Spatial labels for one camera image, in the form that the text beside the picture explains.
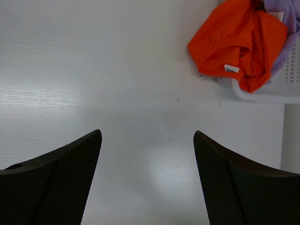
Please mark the orange t shirt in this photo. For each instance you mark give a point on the orange t shirt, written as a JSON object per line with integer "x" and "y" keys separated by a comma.
{"x": 238, "y": 41}

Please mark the white plastic basket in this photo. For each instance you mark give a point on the white plastic basket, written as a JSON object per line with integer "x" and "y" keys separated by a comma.
{"x": 284, "y": 85}

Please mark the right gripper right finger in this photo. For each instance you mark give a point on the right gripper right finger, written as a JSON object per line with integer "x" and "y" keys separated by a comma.
{"x": 240, "y": 191}

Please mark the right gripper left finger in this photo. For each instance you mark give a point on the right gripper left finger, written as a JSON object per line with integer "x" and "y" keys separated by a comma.
{"x": 51, "y": 189}

